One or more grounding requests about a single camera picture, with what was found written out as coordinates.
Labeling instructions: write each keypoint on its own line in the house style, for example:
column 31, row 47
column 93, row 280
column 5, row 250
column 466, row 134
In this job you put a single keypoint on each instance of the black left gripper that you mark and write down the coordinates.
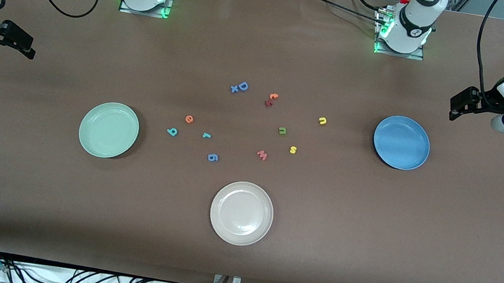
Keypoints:
column 486, row 102

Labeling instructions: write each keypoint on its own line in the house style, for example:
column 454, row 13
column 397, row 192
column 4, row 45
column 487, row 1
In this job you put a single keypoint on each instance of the yellow foam letter u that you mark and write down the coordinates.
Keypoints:
column 319, row 120

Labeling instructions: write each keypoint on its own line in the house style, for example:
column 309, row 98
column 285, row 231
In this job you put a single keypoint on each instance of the teal foam letter d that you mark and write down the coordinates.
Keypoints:
column 170, row 131

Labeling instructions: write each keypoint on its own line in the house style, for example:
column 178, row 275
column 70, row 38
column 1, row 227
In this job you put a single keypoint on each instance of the yellow foam letter s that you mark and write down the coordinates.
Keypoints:
column 293, row 150

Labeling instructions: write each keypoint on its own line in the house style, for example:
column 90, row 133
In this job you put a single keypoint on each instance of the green foam letter n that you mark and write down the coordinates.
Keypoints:
column 285, row 131

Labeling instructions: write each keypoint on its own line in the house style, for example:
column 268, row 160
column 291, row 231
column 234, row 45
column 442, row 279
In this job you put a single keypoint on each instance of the orange foam letter e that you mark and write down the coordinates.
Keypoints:
column 186, row 119

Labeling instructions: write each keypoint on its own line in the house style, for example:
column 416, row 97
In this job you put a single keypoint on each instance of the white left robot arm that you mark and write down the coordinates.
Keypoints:
column 411, row 25

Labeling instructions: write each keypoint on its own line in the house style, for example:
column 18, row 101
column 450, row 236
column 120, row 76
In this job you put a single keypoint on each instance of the blue plate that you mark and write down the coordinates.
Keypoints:
column 401, row 143

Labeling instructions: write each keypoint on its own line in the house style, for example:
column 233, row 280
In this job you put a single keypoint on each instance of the pale green plate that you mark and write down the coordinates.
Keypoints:
column 108, row 130

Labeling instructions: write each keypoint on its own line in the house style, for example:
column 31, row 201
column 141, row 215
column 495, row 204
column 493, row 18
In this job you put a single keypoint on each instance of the brown table cover sheet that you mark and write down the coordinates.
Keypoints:
column 364, row 256

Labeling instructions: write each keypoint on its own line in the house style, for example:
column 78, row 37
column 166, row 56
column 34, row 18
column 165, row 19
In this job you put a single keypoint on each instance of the orange foam letter t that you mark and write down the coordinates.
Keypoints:
column 273, row 96

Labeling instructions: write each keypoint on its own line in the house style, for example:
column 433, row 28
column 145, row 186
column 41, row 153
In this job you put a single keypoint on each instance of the dark red foam letter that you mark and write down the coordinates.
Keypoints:
column 268, row 103

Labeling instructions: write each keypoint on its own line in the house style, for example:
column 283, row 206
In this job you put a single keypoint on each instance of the pink foam letter w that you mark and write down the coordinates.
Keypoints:
column 262, row 155

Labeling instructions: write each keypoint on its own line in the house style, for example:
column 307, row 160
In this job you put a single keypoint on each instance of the blue foam letter x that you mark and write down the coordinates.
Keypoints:
column 234, row 89

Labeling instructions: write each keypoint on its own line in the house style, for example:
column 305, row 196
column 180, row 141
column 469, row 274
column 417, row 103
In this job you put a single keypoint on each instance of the blue foam digit 6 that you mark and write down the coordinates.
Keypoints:
column 211, row 157

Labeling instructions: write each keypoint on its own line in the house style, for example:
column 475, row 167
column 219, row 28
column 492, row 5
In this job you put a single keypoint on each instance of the blue foam letter D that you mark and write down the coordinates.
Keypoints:
column 240, row 84

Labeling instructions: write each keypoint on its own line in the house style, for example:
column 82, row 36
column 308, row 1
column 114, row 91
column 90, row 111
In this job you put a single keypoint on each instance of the beige plate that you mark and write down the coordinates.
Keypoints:
column 241, row 213

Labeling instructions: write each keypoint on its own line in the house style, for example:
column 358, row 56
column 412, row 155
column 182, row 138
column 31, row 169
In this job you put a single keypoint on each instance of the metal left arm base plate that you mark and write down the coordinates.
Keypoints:
column 412, row 56

